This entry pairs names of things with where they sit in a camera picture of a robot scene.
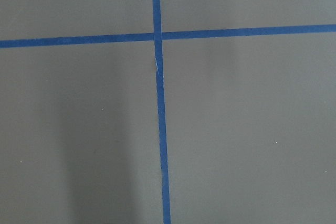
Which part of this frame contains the blue tape center vertical line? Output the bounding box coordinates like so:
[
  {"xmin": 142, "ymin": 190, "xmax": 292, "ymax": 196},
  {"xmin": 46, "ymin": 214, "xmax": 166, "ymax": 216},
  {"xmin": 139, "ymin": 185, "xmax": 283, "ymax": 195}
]
[{"xmin": 152, "ymin": 0, "xmax": 171, "ymax": 223}]

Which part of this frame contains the blue tape near horizontal line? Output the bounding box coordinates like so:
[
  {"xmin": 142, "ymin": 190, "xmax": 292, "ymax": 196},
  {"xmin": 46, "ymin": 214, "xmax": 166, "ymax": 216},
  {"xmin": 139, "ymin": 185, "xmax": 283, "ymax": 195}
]
[{"xmin": 1, "ymin": 24, "xmax": 335, "ymax": 48}]

